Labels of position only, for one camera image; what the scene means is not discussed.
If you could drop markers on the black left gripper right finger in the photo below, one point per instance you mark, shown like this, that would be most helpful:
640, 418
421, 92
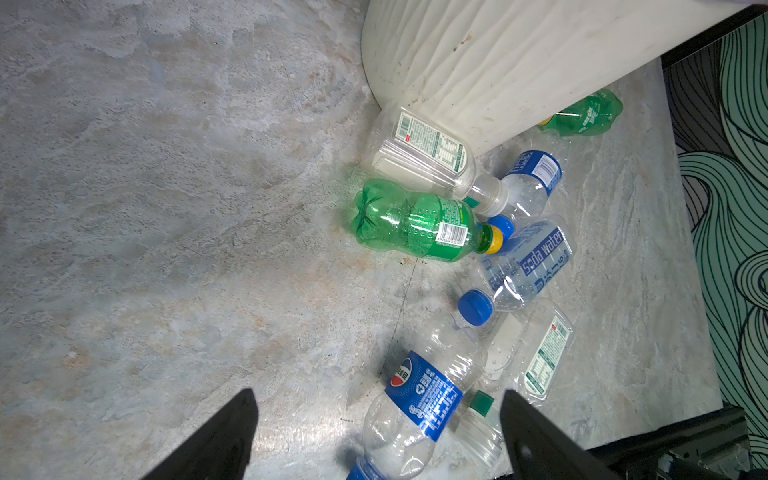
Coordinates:
538, 449

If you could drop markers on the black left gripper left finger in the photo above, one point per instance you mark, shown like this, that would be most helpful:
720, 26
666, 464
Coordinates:
219, 449

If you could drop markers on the pepsi label clear bottle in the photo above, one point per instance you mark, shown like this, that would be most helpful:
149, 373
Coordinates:
403, 425

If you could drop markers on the green bottle near bin right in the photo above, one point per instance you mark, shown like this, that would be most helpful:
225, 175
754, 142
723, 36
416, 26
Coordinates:
591, 116

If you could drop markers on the white ribbed waste bin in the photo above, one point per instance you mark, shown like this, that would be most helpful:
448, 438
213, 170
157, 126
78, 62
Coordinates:
489, 70

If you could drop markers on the clear bottle green white label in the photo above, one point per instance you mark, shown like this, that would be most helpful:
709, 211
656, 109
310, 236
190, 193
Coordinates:
524, 351

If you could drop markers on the soda water blue bottle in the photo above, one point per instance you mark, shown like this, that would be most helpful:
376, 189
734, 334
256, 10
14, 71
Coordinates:
512, 278

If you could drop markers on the clear bottle blue label upper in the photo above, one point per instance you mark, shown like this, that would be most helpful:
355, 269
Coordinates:
530, 183

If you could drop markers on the green bottle yellow cap centre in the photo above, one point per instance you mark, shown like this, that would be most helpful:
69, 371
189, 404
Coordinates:
423, 225

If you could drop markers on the clear square bottle green label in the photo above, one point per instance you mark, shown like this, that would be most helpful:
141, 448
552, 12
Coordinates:
421, 155

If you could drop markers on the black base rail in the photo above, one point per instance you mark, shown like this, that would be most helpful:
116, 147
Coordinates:
711, 446

